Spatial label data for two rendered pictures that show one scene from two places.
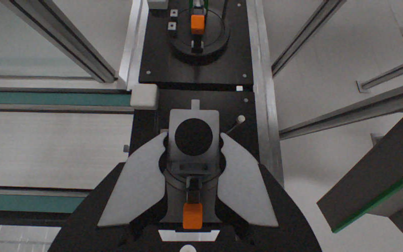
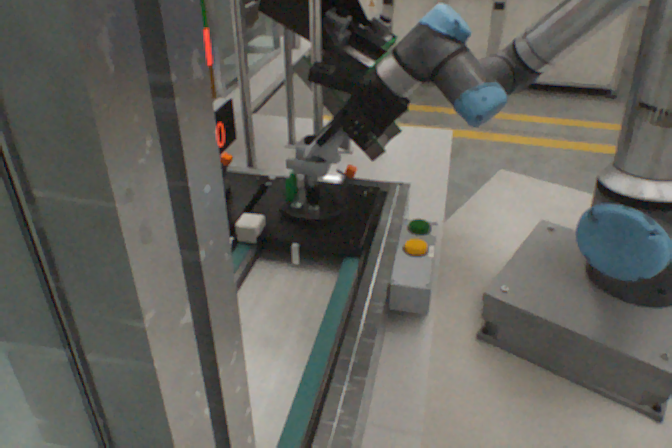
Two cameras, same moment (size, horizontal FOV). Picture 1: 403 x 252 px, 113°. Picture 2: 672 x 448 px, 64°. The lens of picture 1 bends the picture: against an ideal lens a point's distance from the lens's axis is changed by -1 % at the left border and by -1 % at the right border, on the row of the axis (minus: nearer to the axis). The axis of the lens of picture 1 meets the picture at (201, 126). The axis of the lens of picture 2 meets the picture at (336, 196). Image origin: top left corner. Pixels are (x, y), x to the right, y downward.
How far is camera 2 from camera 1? 0.97 m
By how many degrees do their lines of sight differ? 56
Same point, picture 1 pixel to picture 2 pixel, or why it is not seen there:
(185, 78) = (242, 206)
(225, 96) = (272, 189)
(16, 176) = (288, 375)
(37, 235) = (362, 308)
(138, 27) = not seen: hidden behind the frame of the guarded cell
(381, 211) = (383, 140)
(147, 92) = (249, 217)
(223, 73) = (249, 187)
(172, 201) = (352, 222)
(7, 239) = (362, 338)
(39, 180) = (302, 349)
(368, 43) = not seen: hidden behind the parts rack
